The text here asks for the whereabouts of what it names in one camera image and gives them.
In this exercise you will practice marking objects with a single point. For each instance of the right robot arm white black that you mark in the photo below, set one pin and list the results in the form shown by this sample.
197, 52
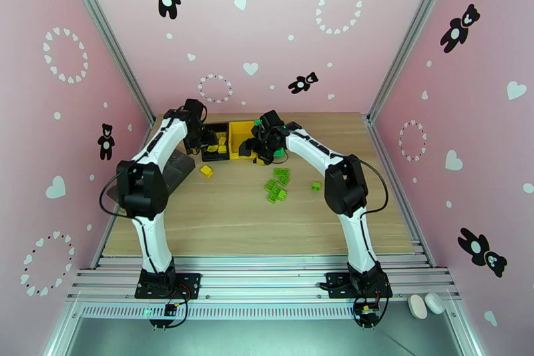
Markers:
346, 188

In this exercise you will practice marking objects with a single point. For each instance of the small green lego brick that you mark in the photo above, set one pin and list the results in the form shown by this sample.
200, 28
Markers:
283, 195
316, 186

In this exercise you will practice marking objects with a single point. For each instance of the aluminium frame post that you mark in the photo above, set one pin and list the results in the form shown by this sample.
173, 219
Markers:
104, 33
411, 33

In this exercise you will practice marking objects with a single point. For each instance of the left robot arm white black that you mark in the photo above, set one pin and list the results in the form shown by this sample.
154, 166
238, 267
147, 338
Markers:
144, 183

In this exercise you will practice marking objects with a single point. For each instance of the white oval object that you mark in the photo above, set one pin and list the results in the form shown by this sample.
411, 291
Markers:
435, 303
417, 307

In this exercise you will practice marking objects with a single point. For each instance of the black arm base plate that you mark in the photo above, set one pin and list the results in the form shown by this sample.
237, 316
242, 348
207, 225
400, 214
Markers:
333, 286
190, 284

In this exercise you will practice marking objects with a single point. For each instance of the green plastic bin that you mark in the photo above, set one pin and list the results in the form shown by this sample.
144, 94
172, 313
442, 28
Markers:
279, 153

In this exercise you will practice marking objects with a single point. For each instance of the slotted metal strip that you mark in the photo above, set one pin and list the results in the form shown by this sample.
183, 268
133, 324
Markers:
267, 312

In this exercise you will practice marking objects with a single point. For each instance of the white heart wall sticker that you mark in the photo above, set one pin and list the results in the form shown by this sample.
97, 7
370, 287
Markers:
516, 90
453, 160

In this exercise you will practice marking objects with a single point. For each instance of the yellow plastic bin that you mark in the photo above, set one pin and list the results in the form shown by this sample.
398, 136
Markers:
240, 133

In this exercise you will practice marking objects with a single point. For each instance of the black plastic bin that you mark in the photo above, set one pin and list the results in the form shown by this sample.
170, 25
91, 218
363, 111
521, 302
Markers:
215, 157

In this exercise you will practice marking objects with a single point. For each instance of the small black circuit board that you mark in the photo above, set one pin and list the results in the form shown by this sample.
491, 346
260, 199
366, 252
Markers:
170, 310
369, 317

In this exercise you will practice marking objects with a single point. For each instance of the aluminium rail platform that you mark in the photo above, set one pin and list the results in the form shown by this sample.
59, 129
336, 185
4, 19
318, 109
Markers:
267, 279

